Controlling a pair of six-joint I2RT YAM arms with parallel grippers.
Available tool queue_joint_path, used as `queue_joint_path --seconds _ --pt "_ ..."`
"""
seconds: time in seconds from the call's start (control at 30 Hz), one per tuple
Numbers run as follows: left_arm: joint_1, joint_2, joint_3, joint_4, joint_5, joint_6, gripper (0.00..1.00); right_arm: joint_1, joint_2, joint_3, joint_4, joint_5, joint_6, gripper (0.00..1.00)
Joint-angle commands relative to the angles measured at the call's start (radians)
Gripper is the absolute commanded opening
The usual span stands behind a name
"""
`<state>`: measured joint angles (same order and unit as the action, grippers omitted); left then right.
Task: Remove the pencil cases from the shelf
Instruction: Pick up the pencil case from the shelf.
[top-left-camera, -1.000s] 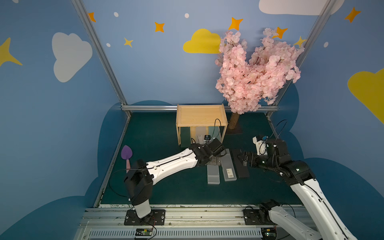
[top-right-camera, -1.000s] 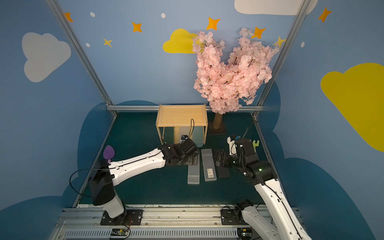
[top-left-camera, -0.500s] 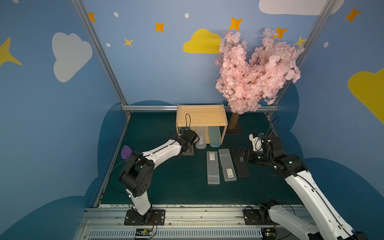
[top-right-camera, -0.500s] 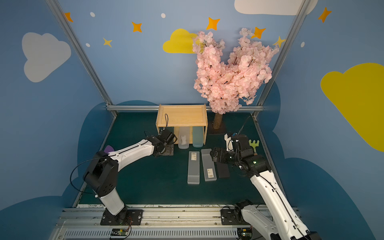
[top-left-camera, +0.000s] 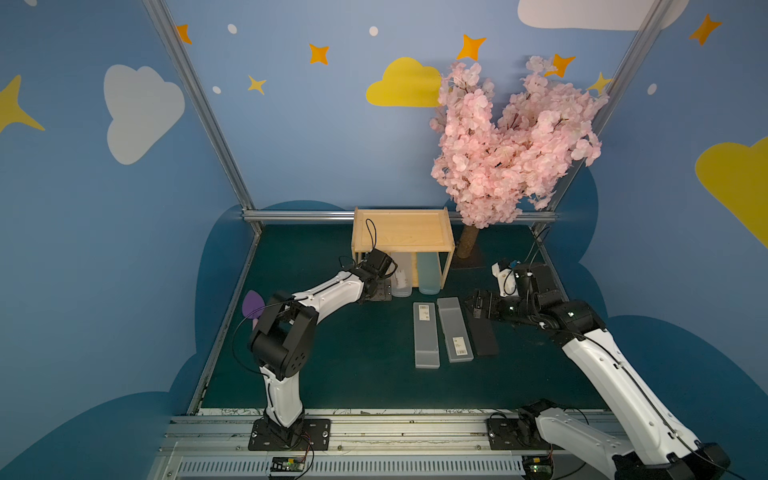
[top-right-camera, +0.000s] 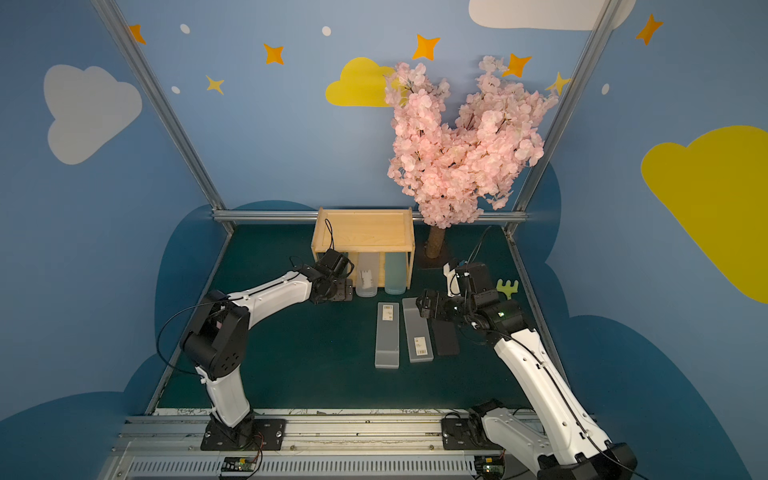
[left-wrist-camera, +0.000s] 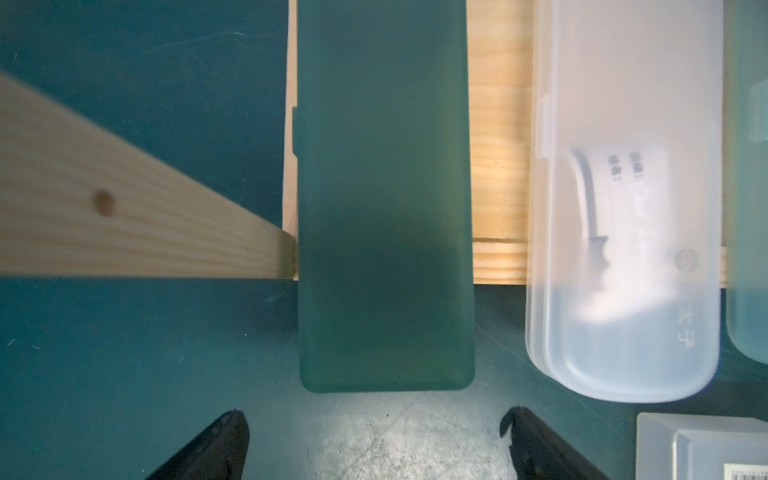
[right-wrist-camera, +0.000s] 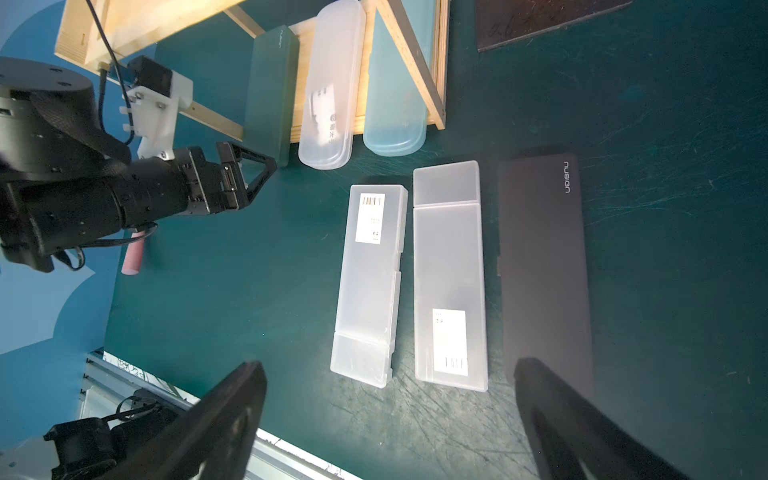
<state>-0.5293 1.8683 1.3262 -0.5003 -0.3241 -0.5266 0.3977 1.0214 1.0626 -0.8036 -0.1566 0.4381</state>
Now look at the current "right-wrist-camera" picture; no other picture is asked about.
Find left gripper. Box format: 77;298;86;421
179;142;277;215

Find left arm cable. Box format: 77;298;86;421
83;0;136;148

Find light blue pencil case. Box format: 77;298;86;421
363;15;428;157

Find black pencil case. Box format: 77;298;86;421
499;153;594;397

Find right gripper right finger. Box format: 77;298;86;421
514;358;687;479

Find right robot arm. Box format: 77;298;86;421
1;358;685;479

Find clear rounded pencil case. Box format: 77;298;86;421
298;0;366;170

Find narrow frosted pencil case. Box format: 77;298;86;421
413;160;489;392

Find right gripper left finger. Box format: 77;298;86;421
103;361;267;479

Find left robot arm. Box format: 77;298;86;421
1;57;277;273

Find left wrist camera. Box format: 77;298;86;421
121;56;194;161

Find wide frosted pencil case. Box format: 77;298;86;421
330;184;408;389

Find wooden two-tier shelf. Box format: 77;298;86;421
55;1;450;134

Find purple toy trowel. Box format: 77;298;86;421
121;232;145;276

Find dark green pencil case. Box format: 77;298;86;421
243;25;300;168

